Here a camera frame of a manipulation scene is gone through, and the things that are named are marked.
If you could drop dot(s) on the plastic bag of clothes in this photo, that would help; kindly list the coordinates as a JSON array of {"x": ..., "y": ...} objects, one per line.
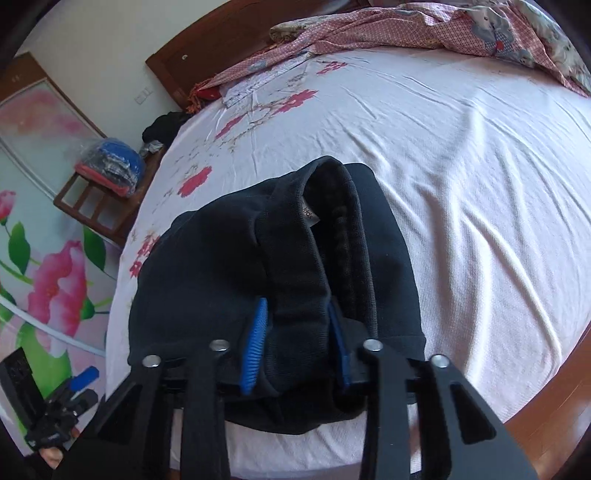
[{"x": 112, "y": 164}]

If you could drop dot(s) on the pink patterned quilt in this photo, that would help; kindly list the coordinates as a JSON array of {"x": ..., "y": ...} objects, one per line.
[{"x": 516, "y": 31}]

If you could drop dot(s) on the floral wardrobe door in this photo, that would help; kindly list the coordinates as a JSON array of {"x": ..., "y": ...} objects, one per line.
[{"x": 57, "y": 276}]

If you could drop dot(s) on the wooden bed headboard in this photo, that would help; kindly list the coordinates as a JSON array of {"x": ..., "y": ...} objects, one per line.
[{"x": 227, "y": 35}]

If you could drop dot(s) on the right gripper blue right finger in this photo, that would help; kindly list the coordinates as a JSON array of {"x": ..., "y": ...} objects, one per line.
[{"x": 344, "y": 331}]

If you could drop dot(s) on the dark navy pants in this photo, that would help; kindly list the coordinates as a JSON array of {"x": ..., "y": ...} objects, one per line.
[{"x": 322, "y": 233}]

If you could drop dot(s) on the wooden chair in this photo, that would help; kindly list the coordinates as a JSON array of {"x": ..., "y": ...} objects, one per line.
[{"x": 100, "y": 209}]

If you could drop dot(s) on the wall power socket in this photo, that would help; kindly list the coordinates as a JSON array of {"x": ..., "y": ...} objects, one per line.
[{"x": 143, "y": 95}]

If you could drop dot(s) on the red pillow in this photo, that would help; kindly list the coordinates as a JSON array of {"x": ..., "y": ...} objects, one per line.
[{"x": 208, "y": 94}]

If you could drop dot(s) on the floral white bed sheet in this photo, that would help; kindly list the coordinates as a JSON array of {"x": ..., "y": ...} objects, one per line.
[{"x": 484, "y": 163}]

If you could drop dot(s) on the black clothes pile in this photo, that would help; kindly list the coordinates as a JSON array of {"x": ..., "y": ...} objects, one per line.
[{"x": 165, "y": 128}]

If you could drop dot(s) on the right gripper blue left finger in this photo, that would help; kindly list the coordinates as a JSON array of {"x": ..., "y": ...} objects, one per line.
[{"x": 252, "y": 354}]

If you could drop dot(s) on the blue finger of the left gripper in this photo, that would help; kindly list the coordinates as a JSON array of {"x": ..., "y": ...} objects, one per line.
[{"x": 84, "y": 379}]

